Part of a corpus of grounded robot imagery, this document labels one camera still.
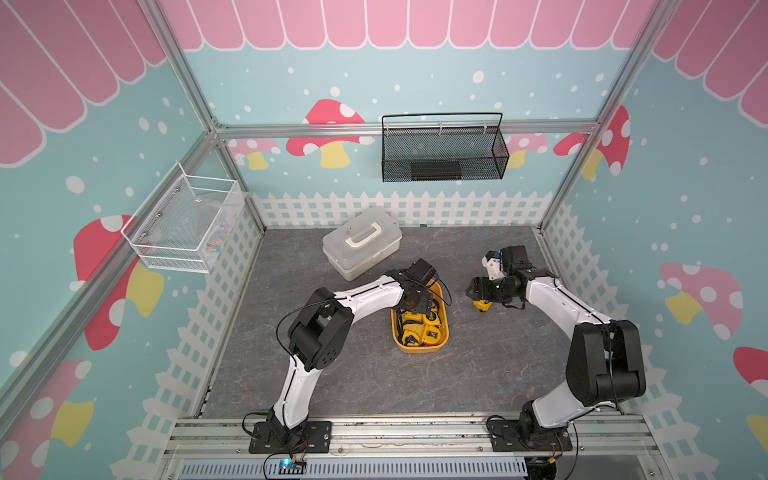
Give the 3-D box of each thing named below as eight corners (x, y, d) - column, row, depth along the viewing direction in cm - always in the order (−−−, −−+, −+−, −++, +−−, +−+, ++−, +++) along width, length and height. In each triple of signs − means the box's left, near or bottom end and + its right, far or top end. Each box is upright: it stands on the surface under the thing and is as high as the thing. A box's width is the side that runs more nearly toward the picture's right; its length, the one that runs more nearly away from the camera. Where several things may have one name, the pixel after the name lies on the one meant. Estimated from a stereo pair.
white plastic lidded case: (324, 265, 112) (317, 241, 101) (372, 226, 125) (370, 202, 114) (359, 291, 104) (356, 268, 94) (406, 247, 117) (408, 223, 107)
